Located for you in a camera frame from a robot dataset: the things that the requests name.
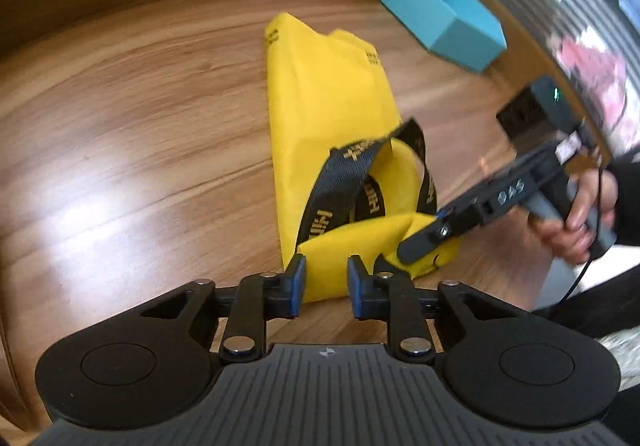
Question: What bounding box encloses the black sleeve right forearm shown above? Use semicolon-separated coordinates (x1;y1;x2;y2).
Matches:
608;161;640;247

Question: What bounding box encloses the person's right hand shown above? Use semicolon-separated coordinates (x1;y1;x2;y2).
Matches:
528;170;618;266

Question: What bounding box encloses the light blue cardboard box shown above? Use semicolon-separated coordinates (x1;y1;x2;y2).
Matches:
380;0;506;73

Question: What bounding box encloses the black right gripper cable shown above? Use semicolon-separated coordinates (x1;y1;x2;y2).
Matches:
556;254;594;306

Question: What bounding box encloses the pink plastic bag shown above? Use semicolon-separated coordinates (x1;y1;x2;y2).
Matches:
548;36;639;145

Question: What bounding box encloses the yellow fabric shopping bag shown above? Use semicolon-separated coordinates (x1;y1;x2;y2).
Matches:
265;13;437;303

